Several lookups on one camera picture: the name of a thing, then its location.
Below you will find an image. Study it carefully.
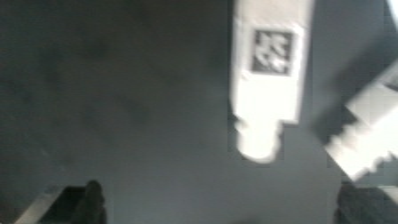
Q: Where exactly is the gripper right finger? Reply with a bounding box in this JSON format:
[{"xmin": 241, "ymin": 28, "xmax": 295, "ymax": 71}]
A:
[{"xmin": 334, "ymin": 182, "xmax": 398, "ymax": 224}]

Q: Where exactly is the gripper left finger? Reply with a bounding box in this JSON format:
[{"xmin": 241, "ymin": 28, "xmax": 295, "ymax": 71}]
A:
[{"xmin": 14, "ymin": 180, "xmax": 106, "ymax": 224}]

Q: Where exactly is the white table leg with tag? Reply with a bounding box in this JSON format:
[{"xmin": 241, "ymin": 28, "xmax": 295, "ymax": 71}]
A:
[{"xmin": 229, "ymin": 0, "xmax": 314, "ymax": 164}]

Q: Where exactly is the white table leg middle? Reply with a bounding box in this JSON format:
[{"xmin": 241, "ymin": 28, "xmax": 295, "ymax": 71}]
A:
[{"xmin": 325, "ymin": 61, "xmax": 398, "ymax": 181}]

